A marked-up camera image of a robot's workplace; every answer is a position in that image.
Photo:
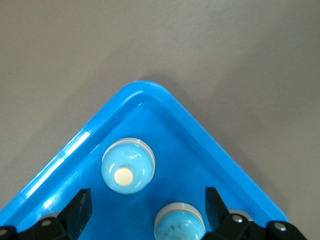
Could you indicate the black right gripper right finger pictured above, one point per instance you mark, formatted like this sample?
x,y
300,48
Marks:
x,y
237,227

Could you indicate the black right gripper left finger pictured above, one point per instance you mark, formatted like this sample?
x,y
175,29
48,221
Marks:
x,y
75,215

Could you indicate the scratched light blue bell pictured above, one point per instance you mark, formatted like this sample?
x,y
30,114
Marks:
x,y
178,225

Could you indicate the blue plastic tray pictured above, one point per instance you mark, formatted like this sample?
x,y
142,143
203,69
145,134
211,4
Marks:
x,y
175,150

